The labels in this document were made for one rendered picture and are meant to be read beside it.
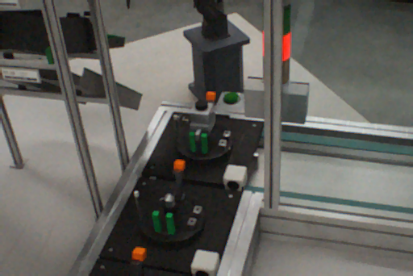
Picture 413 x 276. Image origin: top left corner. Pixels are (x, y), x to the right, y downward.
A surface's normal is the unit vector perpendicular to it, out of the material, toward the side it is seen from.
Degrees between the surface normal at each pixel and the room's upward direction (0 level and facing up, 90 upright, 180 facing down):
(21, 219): 0
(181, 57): 0
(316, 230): 90
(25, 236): 0
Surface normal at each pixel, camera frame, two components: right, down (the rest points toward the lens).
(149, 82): -0.06, -0.78
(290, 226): -0.25, 0.61
